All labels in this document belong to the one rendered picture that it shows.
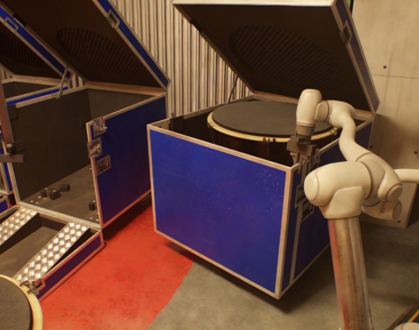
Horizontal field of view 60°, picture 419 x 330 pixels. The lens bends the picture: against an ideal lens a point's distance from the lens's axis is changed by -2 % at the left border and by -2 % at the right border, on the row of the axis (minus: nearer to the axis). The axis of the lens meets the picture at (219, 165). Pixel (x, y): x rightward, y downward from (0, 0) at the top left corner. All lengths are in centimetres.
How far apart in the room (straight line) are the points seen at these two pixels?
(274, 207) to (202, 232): 62
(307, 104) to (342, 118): 17
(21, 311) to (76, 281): 137
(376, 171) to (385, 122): 174
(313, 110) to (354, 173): 57
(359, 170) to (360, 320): 47
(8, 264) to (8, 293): 155
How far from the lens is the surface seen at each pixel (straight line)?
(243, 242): 213
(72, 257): 267
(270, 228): 196
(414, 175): 157
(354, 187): 124
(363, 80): 240
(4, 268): 294
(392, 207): 165
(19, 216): 323
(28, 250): 303
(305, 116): 173
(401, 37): 292
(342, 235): 125
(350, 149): 145
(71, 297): 256
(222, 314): 231
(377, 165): 133
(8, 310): 135
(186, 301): 239
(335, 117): 177
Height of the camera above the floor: 165
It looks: 23 degrees down
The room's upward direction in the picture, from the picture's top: 1 degrees clockwise
